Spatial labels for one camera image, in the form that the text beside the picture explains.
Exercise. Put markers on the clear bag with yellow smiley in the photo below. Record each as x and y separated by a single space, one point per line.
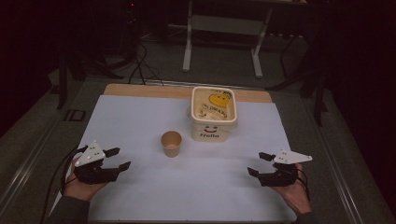
214 107

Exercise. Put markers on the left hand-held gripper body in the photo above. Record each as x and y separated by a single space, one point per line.
93 174

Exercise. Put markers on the person's left hand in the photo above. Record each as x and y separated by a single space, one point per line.
82 189

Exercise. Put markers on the brown paper cup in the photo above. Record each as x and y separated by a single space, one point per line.
171 143

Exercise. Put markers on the black floor socket plate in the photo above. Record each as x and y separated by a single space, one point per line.
75 115

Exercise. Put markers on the wooden table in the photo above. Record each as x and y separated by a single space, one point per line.
140 90

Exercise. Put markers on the black metal stand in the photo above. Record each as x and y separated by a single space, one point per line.
317 93
63 81

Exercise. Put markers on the cream bucket with smiley face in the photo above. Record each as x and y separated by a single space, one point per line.
213 130

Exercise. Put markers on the white table sheet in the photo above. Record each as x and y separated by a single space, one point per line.
202 180

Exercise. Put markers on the white metal frame stand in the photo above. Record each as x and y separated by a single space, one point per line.
186 46

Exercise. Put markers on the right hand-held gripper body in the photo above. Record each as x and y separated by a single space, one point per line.
280 175

